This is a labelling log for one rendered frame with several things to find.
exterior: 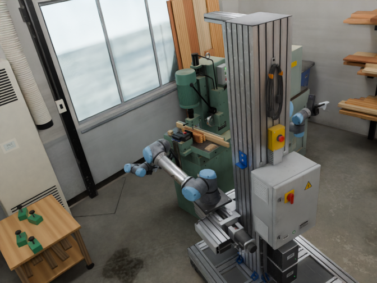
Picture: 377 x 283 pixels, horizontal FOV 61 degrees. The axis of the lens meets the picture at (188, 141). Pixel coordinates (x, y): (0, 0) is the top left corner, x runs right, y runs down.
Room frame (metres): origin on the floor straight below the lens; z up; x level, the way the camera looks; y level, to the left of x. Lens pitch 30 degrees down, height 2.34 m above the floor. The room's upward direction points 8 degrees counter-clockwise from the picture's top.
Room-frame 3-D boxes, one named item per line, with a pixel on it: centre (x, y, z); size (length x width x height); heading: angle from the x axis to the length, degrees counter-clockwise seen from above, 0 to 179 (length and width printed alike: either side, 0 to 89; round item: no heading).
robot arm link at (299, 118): (2.08, -0.83, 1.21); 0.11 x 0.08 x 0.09; 129
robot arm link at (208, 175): (1.81, -0.09, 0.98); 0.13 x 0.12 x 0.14; 132
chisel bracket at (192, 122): (2.66, -0.07, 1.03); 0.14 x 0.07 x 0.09; 130
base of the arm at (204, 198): (1.81, -0.10, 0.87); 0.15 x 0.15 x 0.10
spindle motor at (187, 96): (2.65, -0.06, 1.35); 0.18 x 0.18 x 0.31
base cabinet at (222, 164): (2.73, -0.15, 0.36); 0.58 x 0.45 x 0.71; 130
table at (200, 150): (2.54, -0.01, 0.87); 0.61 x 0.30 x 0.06; 40
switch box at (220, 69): (2.75, -0.39, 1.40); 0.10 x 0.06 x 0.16; 130
